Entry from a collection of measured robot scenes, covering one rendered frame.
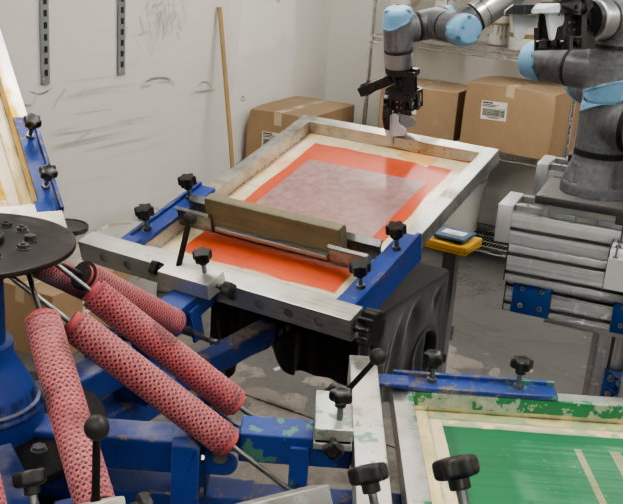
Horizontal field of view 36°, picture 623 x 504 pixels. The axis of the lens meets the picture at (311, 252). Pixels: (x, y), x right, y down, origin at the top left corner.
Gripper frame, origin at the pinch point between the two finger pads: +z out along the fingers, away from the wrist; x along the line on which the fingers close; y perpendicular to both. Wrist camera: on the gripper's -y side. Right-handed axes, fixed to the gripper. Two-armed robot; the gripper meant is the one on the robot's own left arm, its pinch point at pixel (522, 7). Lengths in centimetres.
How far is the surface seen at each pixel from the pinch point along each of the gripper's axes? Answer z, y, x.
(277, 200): -17, 43, 82
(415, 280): -43, 65, 60
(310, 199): -23, 43, 76
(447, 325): -79, 89, 79
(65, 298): -48, 107, 254
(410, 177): -46, 39, 64
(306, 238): -2, 47, 56
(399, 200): -36, 43, 59
